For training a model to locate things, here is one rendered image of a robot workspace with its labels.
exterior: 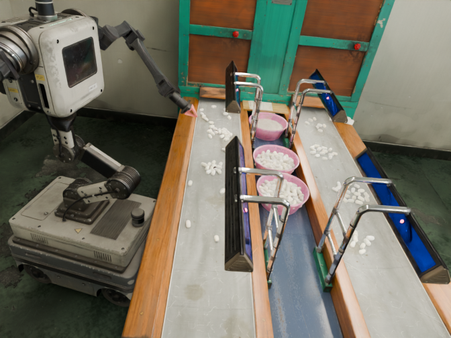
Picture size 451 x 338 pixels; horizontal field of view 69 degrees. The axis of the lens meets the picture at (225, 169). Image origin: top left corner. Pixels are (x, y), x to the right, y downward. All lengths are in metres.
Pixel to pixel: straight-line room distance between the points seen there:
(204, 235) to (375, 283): 0.70
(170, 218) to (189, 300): 0.39
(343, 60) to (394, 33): 0.98
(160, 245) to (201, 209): 0.29
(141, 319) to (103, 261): 0.73
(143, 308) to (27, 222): 1.00
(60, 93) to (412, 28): 2.93
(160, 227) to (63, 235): 0.62
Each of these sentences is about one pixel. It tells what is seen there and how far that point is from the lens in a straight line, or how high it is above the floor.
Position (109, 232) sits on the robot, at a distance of 1.84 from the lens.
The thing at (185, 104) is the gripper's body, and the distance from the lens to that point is 2.01.
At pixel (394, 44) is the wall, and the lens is 3.51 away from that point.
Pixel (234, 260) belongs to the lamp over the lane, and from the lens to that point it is 0.91.
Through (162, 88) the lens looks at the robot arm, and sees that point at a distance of 1.99.
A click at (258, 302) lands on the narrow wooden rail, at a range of 1.24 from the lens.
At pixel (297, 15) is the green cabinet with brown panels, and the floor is 1.39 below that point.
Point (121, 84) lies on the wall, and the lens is 3.63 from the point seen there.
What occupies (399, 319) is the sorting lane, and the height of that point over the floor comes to 0.74.
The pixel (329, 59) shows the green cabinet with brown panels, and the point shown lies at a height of 1.13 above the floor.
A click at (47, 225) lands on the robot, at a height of 0.47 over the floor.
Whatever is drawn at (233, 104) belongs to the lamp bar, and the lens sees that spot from 1.70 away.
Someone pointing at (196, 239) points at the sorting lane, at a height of 0.74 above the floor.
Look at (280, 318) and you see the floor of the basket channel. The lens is 1.33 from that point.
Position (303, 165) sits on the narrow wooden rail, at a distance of 1.92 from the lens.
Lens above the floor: 1.79
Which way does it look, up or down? 36 degrees down
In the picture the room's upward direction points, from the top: 7 degrees clockwise
